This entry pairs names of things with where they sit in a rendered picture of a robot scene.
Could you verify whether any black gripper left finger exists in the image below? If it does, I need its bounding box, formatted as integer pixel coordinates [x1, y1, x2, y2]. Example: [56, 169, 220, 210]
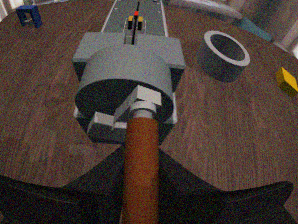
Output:
[0, 144, 125, 224]

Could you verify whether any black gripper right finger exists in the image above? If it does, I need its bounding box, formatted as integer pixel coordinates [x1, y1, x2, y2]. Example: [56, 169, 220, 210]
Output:
[158, 148, 294, 224]

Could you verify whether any small yellow block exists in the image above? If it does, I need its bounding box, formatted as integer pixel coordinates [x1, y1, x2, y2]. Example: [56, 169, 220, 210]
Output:
[277, 67, 298, 99]

